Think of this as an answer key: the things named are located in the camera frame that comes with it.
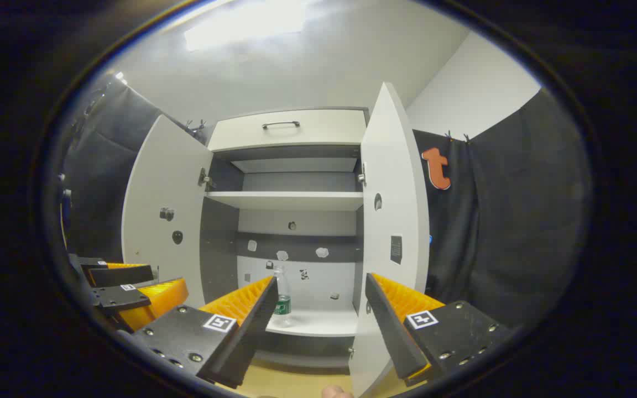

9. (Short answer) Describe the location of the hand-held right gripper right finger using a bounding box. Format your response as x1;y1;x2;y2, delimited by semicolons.
364;273;513;387

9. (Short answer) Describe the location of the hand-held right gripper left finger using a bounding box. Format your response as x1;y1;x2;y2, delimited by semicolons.
130;275;279;389

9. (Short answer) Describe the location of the clear plastic bottle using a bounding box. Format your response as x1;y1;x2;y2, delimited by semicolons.
273;265;293;328

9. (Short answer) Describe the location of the grey and white cabinet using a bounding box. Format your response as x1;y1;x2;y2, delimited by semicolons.
200;107;372;370

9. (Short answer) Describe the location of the white cabinet door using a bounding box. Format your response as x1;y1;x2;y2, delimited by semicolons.
122;114;214;310
349;82;431;398

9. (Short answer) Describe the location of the white cabinet shelf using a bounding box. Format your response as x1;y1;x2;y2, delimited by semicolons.
266;308;359;338
206;191;364;212

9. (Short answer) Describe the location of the white cabinet drawer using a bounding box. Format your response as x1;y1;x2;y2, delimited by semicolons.
208;109;368;153

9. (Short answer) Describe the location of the black backdrop cloth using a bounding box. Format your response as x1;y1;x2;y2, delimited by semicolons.
61;75;208;263
411;88;593;332

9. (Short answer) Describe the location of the ceiling light panel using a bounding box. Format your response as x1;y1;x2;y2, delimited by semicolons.
183;0;308;53

